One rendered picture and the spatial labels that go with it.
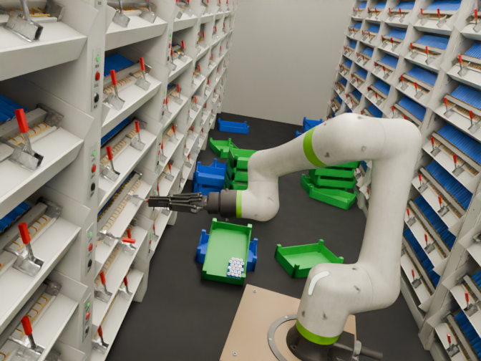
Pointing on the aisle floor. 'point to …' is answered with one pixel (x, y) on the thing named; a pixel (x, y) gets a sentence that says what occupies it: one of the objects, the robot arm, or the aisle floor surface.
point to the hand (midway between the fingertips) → (159, 201)
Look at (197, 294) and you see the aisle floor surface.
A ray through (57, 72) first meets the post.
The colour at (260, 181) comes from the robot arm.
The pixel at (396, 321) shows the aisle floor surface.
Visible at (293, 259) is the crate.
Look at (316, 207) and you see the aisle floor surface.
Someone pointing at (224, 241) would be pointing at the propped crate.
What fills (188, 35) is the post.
